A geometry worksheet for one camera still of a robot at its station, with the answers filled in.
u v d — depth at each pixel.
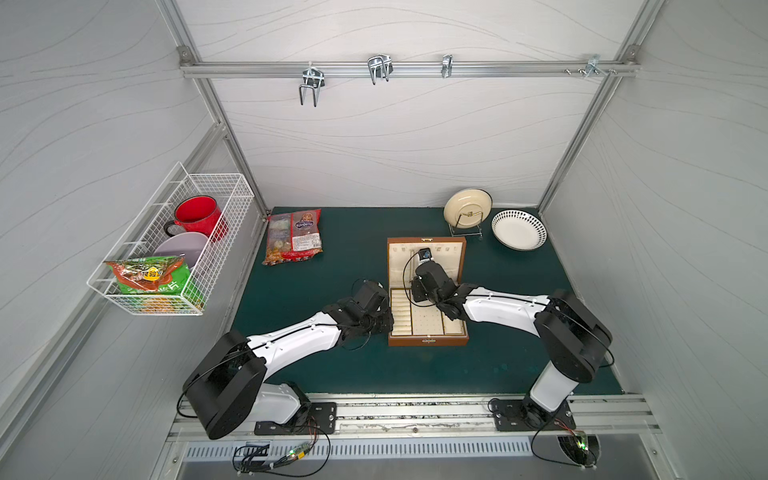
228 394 0.41
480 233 1.11
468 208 1.01
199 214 0.67
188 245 0.64
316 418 0.73
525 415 0.65
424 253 0.80
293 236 1.07
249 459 0.69
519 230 1.13
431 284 0.69
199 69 0.78
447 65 0.73
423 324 0.84
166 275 0.54
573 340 0.46
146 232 0.62
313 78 0.78
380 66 0.77
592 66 0.77
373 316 0.71
